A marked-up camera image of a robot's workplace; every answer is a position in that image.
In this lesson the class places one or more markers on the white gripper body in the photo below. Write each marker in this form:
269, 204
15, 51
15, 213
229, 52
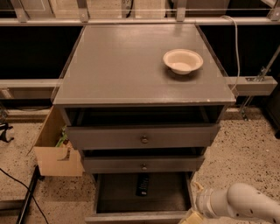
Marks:
204, 199

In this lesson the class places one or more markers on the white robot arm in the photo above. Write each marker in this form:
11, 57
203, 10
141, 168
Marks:
239, 201

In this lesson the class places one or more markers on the grey bottom drawer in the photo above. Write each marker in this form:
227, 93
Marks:
168, 199

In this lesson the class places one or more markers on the grey drawer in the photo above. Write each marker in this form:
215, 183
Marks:
168, 199
108, 138
142, 164

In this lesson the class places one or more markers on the grey top drawer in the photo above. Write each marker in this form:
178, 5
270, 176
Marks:
108, 138

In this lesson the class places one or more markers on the grey drawer cabinet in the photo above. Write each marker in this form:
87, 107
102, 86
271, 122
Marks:
117, 78

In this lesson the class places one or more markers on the grey middle drawer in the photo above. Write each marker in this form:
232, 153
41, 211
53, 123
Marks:
142, 164

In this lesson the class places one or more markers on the green packet in box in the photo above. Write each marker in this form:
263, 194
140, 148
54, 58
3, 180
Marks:
62, 138

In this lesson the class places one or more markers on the cardboard box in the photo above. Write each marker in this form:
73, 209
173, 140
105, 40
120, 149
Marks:
63, 161

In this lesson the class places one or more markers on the black floor bar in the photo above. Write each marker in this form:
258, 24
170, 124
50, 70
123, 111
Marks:
28, 197

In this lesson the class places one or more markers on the black clamp on floor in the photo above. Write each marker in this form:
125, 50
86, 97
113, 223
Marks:
5, 127

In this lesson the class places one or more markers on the metal rail frame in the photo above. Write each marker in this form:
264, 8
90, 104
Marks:
30, 13

